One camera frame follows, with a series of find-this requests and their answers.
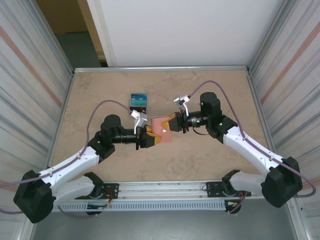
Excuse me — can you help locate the blue card white print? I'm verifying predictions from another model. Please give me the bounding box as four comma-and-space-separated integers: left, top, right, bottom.
130, 93, 149, 107

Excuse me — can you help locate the brown wooden door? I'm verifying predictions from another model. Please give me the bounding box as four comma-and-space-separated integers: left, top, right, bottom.
35, 0, 108, 62

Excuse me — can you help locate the aluminium enclosure frame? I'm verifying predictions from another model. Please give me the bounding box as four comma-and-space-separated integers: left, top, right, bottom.
21, 0, 315, 240

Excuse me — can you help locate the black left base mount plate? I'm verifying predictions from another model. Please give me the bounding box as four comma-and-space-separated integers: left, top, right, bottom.
101, 183, 120, 200

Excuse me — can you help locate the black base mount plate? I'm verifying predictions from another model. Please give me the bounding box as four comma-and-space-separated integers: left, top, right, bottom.
101, 183, 120, 200
205, 181, 252, 200

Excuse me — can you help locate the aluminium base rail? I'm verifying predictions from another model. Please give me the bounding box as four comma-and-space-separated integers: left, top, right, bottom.
101, 180, 253, 201

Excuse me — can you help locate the grey slotted cable duct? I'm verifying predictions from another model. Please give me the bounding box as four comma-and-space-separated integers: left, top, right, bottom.
53, 200, 227, 212

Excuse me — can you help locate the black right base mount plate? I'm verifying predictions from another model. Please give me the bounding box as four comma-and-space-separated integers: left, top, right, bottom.
205, 181, 252, 200

